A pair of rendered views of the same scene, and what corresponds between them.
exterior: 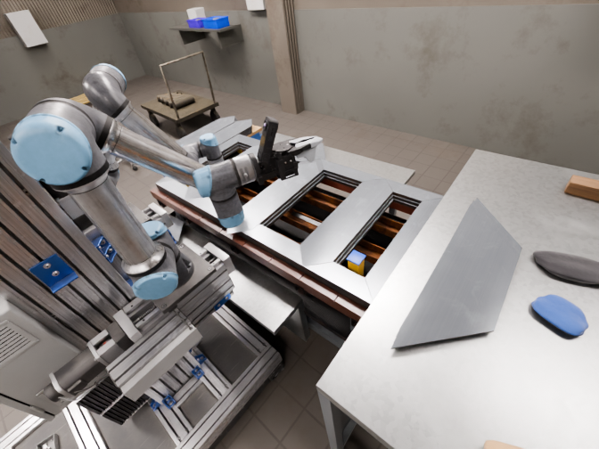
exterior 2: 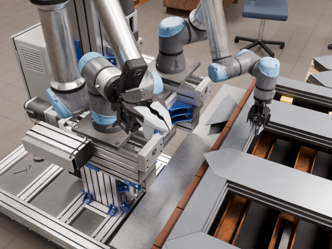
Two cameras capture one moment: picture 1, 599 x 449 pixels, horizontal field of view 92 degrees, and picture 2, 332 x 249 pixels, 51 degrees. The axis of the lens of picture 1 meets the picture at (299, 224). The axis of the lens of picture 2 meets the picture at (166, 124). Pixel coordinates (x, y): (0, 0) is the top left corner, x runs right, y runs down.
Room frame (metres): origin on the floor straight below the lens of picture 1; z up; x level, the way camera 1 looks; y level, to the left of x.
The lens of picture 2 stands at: (0.58, -0.61, 1.90)
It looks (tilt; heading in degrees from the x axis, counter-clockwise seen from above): 39 degrees down; 72
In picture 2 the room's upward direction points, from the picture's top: straight up
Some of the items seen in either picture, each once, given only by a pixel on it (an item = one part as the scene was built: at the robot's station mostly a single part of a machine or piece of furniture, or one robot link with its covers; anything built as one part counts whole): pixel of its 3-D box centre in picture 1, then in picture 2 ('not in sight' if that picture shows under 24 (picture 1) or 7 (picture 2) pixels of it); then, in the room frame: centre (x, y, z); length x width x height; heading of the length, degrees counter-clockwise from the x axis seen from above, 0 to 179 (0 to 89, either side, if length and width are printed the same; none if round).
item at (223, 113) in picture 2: (169, 224); (228, 111); (1.41, 0.80, 0.70); 0.39 x 0.12 x 0.04; 45
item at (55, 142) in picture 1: (116, 220); (61, 42); (0.58, 0.45, 1.41); 0.15 x 0.12 x 0.55; 17
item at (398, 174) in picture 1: (325, 159); not in sight; (1.83, -0.26, 0.74); 1.20 x 0.26 x 0.03; 45
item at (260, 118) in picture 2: not in sight; (260, 108); (1.29, 0.35, 1.06); 0.09 x 0.08 x 0.12; 45
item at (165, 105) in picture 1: (174, 93); not in sight; (4.72, 1.53, 0.52); 1.32 x 0.77 x 1.04; 37
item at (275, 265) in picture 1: (234, 240); (207, 167); (1.08, 0.34, 0.80); 1.62 x 0.04 x 0.06; 45
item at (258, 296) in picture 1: (201, 255); (198, 152); (1.14, 0.57, 0.67); 1.30 x 0.20 x 0.03; 45
